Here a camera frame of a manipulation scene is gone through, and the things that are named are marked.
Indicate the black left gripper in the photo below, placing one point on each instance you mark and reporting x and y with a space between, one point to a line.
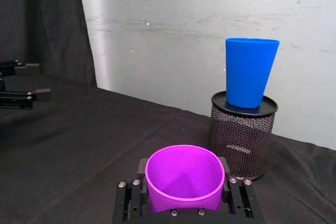
1 82

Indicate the black table cloth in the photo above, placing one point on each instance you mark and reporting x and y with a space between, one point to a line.
78 142

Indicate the black hanging curtain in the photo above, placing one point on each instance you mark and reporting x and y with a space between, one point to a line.
42 19

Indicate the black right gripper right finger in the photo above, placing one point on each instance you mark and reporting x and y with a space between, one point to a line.
240 197

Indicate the blue plastic cup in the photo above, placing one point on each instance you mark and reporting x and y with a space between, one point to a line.
248 74

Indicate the purple plastic cup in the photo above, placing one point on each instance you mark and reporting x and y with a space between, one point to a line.
183 171

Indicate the black mesh pen holder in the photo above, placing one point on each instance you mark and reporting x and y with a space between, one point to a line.
241 140

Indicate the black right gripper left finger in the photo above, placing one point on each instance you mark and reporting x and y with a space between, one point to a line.
131 197

